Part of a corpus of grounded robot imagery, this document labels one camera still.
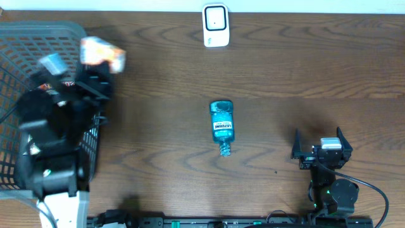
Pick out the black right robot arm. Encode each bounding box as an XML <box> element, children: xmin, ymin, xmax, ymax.
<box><xmin>291</xmin><ymin>128</ymin><xmax>359</xmax><ymax>221</ymax></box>

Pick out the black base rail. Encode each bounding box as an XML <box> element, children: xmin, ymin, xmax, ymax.
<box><xmin>86</xmin><ymin>210</ymin><xmax>373</xmax><ymax>228</ymax></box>

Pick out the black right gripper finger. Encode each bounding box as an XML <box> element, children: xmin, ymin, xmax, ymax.
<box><xmin>337</xmin><ymin>127</ymin><xmax>353</xmax><ymax>158</ymax></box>
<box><xmin>290</xmin><ymin>129</ymin><xmax>304</xmax><ymax>159</ymax></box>

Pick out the blue Listerine mouthwash bottle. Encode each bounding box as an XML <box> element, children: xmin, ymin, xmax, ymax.
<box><xmin>209</xmin><ymin>100</ymin><xmax>235</xmax><ymax>157</ymax></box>

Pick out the grey plastic mesh basket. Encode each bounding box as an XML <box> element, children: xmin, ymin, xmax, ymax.
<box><xmin>1</xmin><ymin>21</ymin><xmax>99</xmax><ymax>194</ymax></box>

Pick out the white barcode scanner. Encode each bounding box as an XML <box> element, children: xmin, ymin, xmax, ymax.
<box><xmin>202</xmin><ymin>4</ymin><xmax>230</xmax><ymax>48</ymax></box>

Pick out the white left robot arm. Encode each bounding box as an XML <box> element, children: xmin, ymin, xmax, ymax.
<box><xmin>16</xmin><ymin>61</ymin><xmax>113</xmax><ymax>227</ymax></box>

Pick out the small orange box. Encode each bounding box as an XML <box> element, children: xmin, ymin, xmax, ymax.
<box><xmin>80</xmin><ymin>36</ymin><xmax>126</xmax><ymax>74</ymax></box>

